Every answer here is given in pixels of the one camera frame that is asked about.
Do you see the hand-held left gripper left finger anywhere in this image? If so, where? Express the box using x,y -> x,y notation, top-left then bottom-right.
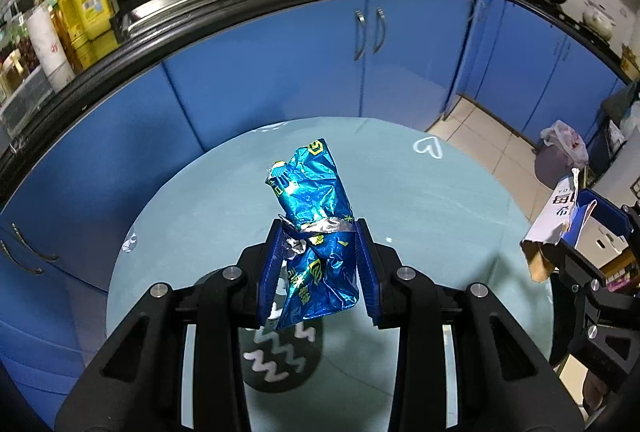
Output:
56,218 -> 287,432

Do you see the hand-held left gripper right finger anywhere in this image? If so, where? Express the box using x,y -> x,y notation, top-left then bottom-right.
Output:
352,218 -> 585,432

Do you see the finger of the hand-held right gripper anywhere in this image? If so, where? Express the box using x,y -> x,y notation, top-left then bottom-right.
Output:
574,189 -> 640,250
544,236 -> 609,299

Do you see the torn white cardboard box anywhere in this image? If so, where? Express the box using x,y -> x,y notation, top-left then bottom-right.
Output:
520,167 -> 582,284

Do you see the blue foil snack wrapper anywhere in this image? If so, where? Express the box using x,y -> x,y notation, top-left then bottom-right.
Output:
264,138 -> 362,330

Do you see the trash bin with plastic bag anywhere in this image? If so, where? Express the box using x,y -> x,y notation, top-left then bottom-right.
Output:
540,119 -> 590,168

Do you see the white appliance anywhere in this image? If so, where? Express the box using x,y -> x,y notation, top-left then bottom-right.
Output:
575,149 -> 640,258

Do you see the pink package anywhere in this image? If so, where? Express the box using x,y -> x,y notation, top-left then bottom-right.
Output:
602,262 -> 640,293

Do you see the grey waste bin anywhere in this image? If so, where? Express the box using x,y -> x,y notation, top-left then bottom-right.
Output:
534,143 -> 581,187

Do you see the dark grey bag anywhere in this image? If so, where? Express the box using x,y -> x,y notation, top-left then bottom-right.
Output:
600,85 -> 640,128

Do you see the white ceramic pot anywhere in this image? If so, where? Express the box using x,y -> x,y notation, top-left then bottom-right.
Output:
582,0 -> 616,40

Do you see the row of blue cabinet doors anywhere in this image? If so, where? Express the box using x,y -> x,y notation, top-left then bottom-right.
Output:
0,0 -> 628,432

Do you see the black kitchen countertop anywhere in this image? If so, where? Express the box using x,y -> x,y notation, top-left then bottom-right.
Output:
0,0 -> 640,213

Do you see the stack of white paper cups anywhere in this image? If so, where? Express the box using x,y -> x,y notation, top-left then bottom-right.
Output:
26,5 -> 76,90

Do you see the amber oil bottle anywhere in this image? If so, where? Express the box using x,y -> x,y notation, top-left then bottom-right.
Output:
52,0 -> 93,70

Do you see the cluster of food jars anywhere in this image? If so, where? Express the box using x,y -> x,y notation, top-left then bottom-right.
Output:
0,12 -> 43,113

